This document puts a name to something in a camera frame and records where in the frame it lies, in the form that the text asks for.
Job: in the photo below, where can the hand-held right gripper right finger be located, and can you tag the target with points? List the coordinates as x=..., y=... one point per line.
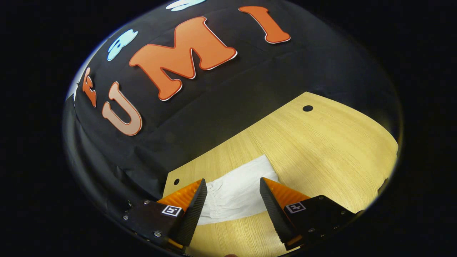
x=276, y=214

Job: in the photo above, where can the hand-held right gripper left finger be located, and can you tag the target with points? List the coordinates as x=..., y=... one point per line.
x=192, y=214

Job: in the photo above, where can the white jeans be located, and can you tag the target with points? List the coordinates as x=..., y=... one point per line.
x=235, y=192

